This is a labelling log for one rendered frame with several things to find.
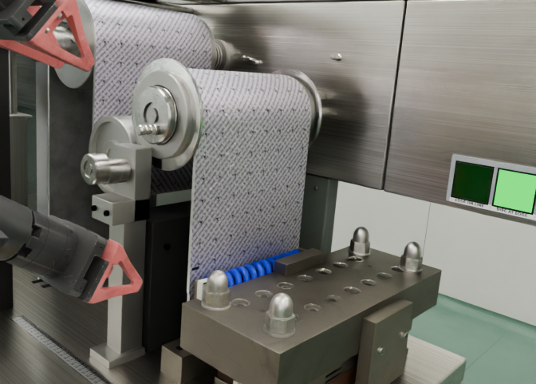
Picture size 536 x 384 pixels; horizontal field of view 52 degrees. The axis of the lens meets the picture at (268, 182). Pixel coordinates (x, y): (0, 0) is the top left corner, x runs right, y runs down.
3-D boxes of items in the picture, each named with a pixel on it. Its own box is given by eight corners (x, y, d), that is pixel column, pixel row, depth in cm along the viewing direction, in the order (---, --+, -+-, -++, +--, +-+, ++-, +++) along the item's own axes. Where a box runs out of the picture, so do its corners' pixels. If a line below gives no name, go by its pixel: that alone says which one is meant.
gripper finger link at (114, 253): (138, 320, 61) (72, 298, 54) (102, 300, 66) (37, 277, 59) (165, 264, 63) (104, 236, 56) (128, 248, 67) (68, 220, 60)
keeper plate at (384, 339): (352, 394, 72) (362, 318, 70) (390, 368, 79) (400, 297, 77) (369, 403, 70) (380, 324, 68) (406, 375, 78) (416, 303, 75)
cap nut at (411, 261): (394, 267, 86) (397, 240, 85) (405, 263, 89) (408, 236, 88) (415, 275, 84) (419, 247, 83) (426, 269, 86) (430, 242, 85)
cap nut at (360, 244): (344, 251, 92) (347, 225, 91) (356, 247, 95) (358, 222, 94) (362, 257, 90) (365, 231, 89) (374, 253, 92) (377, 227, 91)
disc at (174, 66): (128, 157, 79) (134, 53, 75) (131, 157, 79) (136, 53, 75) (195, 182, 69) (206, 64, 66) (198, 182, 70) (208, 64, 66)
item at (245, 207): (186, 292, 74) (193, 157, 70) (295, 257, 91) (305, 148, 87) (188, 294, 73) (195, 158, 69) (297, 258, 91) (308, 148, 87)
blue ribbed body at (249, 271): (195, 298, 74) (195, 274, 73) (293, 264, 90) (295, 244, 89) (212, 307, 72) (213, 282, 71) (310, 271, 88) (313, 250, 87)
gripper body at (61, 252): (83, 300, 55) (21, 279, 50) (34, 271, 62) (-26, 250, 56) (112, 242, 57) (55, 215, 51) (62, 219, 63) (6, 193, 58)
